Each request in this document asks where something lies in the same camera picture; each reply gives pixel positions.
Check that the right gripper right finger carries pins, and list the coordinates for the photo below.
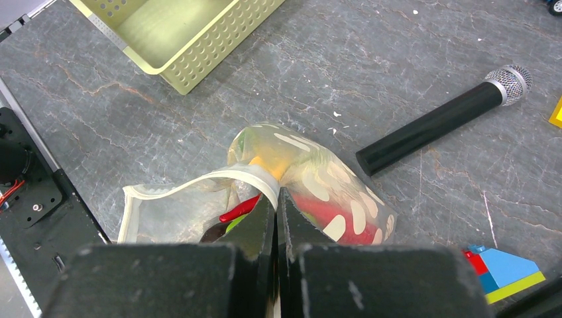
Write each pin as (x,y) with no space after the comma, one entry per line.
(319,278)

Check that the pale green plastic basket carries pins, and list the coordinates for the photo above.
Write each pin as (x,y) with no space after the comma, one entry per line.
(182,41)

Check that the red toy tomato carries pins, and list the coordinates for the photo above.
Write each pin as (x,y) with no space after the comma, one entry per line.
(348,224)

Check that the red toy chili pepper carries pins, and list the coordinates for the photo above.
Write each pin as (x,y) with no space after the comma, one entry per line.
(240,210)

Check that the yellow toy brick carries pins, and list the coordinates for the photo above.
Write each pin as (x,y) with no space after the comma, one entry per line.
(556,116)

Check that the clear dotted zip bag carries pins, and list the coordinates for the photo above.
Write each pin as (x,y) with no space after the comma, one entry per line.
(183,212)

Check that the bright green toy leaf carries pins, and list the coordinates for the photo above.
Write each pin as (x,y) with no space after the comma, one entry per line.
(234,223)

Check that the blue toy car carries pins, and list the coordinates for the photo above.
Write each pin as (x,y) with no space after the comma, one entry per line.
(555,7)

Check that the black microphone silver head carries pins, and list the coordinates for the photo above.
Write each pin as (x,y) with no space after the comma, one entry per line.
(501,87)

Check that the yellow toy fruit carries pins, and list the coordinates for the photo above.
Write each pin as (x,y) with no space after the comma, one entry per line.
(275,159)

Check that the red blue toy block house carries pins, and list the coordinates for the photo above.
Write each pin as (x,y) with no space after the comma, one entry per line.
(502,274)

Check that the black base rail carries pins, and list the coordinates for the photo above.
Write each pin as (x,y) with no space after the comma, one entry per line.
(44,221)

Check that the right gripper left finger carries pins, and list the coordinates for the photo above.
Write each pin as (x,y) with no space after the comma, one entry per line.
(231,277)

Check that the dark purple toy fruit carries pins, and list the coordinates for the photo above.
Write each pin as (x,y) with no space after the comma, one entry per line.
(214,233)

